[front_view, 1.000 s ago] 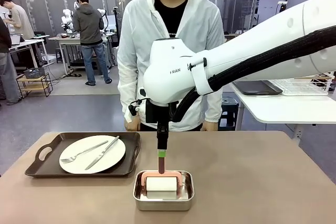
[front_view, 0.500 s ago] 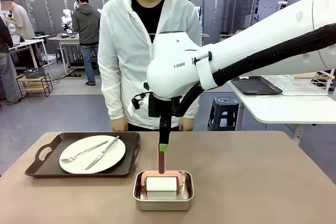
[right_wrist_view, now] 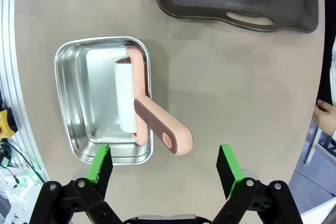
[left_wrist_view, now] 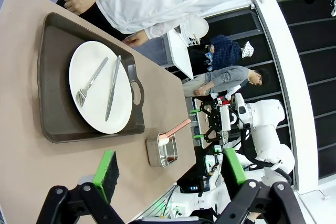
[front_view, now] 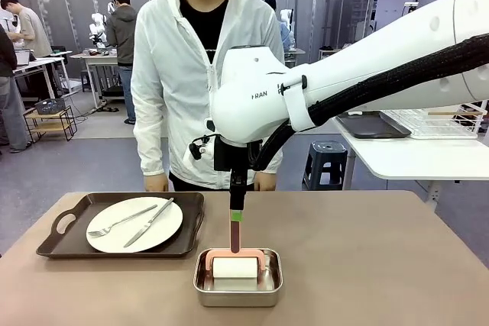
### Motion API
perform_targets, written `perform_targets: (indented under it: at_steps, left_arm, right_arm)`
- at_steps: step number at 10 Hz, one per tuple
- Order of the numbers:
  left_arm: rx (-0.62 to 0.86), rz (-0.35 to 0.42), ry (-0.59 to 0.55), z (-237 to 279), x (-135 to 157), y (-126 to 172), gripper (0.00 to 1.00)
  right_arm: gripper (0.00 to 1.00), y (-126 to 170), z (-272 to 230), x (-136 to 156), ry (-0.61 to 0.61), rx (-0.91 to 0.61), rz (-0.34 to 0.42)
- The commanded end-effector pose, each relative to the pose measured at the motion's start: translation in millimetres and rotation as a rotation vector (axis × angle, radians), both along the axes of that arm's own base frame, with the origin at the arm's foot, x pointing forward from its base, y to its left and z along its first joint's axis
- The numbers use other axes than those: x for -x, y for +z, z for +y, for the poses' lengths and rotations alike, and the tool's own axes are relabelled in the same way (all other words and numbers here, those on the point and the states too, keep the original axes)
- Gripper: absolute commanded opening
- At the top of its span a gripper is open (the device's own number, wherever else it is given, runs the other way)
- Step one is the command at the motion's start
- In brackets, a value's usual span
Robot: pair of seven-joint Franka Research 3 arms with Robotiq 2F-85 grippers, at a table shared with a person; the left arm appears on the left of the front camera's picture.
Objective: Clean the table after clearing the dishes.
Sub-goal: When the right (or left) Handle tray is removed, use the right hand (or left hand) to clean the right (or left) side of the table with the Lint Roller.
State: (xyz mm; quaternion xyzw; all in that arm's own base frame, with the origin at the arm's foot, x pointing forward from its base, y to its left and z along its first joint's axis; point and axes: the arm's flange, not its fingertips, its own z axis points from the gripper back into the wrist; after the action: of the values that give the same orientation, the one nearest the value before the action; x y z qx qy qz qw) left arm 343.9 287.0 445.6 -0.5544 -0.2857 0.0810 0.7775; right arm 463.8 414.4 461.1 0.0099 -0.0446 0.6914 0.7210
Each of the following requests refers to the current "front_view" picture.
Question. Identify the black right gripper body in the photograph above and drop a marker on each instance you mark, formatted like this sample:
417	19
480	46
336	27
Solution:
223	154

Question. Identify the pink lint roller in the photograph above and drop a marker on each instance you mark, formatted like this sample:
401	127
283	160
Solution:
235	238

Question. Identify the dark brown serving tray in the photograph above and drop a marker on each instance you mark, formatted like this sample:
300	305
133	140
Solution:
370	125
191	219

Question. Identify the round white plate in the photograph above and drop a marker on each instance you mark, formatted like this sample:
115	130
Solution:
164	226

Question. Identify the silver metal knife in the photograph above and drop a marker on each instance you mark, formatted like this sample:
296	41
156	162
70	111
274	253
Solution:
153	219

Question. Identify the silver metal fork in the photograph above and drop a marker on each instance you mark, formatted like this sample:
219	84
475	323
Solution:
126	220

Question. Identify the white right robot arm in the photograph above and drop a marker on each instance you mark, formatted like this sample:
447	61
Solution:
248	112

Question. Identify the person's left forearm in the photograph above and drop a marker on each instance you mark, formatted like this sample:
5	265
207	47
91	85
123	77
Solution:
279	163

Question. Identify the person's right forearm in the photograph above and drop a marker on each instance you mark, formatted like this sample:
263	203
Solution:
153	146

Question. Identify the person's left hand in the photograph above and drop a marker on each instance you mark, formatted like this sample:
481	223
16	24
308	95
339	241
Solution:
265	183

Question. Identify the person's right hand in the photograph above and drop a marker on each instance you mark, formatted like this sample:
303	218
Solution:
156	184

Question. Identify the rectangular steel container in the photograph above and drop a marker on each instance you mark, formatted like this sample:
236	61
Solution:
237	299

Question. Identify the person in white jacket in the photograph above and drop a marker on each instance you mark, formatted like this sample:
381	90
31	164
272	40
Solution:
164	74

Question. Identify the dark blue plastic stool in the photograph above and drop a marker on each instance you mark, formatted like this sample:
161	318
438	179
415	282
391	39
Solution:
324	150

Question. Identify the white shoe rack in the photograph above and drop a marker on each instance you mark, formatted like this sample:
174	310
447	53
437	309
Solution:
328	51

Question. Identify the man in grey hoodie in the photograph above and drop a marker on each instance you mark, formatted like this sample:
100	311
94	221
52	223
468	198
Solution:
122	36

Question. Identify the small black stool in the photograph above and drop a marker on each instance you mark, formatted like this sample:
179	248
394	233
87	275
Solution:
86	79

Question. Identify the person in blue shirt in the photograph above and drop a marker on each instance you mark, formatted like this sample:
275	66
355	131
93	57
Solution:
270	2

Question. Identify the wooden top work table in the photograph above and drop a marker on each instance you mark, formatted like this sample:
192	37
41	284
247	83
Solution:
95	55

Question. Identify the white side table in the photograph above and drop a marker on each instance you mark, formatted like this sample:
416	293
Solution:
401	158

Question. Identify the small wood metal shelf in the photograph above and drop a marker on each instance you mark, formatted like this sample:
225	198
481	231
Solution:
49	117

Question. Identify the white work desk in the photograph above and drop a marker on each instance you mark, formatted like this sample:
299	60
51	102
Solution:
42	60

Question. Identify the person in dark top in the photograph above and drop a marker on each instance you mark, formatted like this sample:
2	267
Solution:
9	112

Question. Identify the man in beige t-shirt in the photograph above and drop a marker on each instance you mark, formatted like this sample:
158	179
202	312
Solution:
32	32

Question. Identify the black light stand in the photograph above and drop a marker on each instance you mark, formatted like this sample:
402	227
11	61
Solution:
412	4

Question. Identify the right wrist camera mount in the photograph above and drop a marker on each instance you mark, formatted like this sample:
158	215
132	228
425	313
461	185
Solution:
196	150

